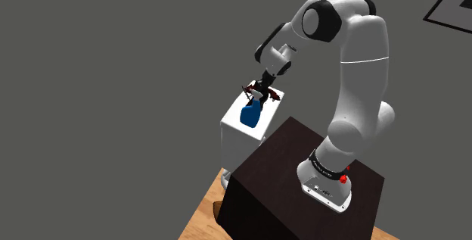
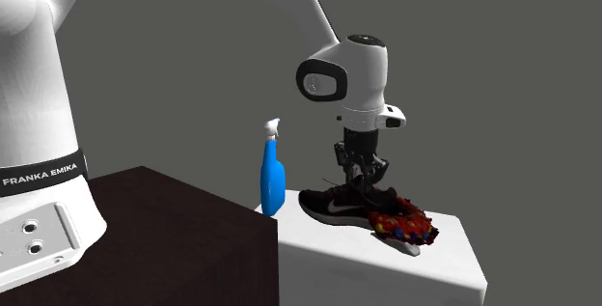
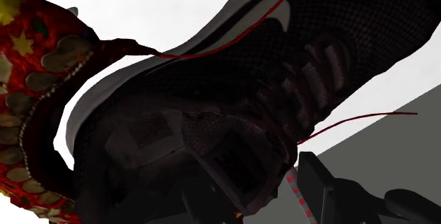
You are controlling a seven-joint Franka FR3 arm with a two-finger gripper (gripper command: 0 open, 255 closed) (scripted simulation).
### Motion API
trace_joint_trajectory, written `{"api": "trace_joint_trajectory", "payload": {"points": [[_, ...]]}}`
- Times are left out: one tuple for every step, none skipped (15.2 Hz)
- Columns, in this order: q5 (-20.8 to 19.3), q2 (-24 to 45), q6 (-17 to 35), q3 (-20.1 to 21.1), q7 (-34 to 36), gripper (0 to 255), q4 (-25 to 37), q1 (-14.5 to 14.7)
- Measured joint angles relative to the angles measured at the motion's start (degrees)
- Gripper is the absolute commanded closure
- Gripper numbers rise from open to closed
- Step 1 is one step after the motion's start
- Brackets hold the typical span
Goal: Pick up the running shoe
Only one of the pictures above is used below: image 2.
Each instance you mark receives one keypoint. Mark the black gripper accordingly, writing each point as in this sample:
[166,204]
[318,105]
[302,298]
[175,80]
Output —
[361,142]

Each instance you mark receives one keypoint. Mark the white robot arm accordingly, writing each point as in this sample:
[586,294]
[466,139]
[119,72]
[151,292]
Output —
[33,107]

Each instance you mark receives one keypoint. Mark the black sneaker white logo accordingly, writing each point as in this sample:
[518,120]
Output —
[329,206]

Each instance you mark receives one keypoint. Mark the red patterned shoe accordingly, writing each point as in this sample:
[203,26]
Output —
[404,225]

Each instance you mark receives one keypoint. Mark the blue spray bottle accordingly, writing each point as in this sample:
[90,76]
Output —
[273,182]

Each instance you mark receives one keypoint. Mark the white block table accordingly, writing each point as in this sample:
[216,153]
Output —
[338,262]

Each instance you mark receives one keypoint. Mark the dark brown robot stand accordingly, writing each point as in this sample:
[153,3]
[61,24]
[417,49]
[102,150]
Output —
[178,244]

